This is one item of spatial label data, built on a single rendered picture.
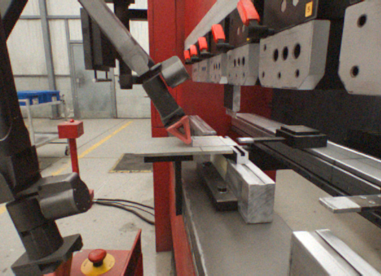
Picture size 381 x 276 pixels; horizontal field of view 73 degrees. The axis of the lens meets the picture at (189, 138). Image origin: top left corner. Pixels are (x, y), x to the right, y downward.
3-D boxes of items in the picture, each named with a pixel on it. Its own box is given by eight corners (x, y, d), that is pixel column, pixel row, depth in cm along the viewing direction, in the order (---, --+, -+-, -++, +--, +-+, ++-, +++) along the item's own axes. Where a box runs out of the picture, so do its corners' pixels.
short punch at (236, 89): (223, 113, 81) (223, 83, 79) (229, 113, 82) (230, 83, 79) (232, 118, 72) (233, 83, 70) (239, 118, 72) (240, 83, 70)
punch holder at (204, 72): (199, 81, 103) (199, 37, 99) (219, 81, 104) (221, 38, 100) (206, 82, 88) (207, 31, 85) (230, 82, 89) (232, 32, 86)
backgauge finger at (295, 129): (232, 140, 86) (232, 126, 85) (304, 138, 89) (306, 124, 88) (243, 150, 74) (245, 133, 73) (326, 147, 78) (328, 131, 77)
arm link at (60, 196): (14, 155, 47) (-23, 173, 39) (73, 138, 46) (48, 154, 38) (41, 211, 50) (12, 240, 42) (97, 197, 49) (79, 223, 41)
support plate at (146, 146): (138, 140, 84) (138, 137, 84) (217, 138, 87) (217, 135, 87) (134, 157, 66) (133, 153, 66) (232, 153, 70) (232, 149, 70)
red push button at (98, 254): (92, 260, 60) (91, 246, 59) (109, 260, 60) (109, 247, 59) (85, 272, 56) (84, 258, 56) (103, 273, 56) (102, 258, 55)
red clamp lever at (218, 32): (210, 22, 62) (217, 46, 56) (227, 23, 62) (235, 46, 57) (209, 29, 63) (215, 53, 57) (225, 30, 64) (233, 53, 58)
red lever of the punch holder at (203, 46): (197, 35, 81) (201, 54, 75) (209, 35, 82) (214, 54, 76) (196, 41, 83) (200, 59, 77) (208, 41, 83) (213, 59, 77)
